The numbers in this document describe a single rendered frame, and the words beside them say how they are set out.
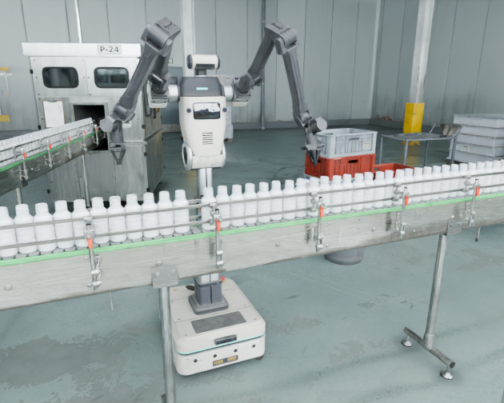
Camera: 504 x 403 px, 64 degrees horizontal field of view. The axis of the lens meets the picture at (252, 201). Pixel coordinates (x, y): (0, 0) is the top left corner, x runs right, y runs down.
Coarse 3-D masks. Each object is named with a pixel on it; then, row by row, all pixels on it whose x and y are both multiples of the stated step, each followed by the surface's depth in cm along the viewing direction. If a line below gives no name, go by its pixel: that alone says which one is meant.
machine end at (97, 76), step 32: (32, 64) 462; (64, 64) 463; (96, 64) 465; (128, 64) 468; (64, 96) 472; (96, 96) 475; (128, 128) 488; (160, 128) 634; (96, 160) 496; (128, 160) 499; (160, 160) 617; (64, 192) 504; (96, 192) 507; (128, 192) 510
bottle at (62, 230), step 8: (56, 208) 138; (64, 208) 139; (56, 216) 138; (64, 216) 138; (56, 224) 138; (64, 224) 139; (72, 224) 142; (56, 232) 140; (64, 232) 139; (72, 232) 142; (64, 248) 141
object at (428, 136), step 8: (432, 128) 630; (384, 136) 591; (392, 136) 590; (400, 136) 590; (408, 136) 590; (416, 136) 587; (424, 136) 584; (432, 136) 588; (448, 136) 592; (456, 136) 584; (424, 160) 643
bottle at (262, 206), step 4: (260, 184) 165; (264, 184) 165; (260, 188) 166; (264, 188) 165; (268, 188) 166; (260, 192) 166; (264, 192) 165; (268, 192) 166; (260, 196) 165; (264, 196) 165; (268, 196) 166; (268, 200) 166; (260, 204) 166; (264, 204) 166; (268, 204) 167; (260, 208) 167; (264, 208) 166; (268, 208) 167; (260, 212) 167; (264, 212) 167; (268, 212) 168; (264, 216) 167; (268, 216) 168; (260, 220) 168; (264, 220) 168; (268, 220) 169
